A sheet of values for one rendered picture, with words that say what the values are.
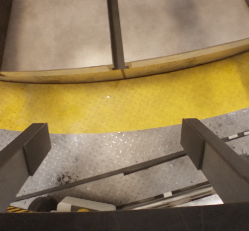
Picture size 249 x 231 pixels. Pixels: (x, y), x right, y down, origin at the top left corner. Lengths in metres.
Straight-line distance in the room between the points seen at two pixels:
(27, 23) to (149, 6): 0.49
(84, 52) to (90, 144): 0.49
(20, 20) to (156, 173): 0.93
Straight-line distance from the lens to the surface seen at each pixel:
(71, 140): 1.00
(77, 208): 0.92
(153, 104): 0.94
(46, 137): 0.17
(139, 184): 0.98
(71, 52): 0.72
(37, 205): 1.00
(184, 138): 0.17
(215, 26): 0.76
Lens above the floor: 0.93
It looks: 82 degrees down
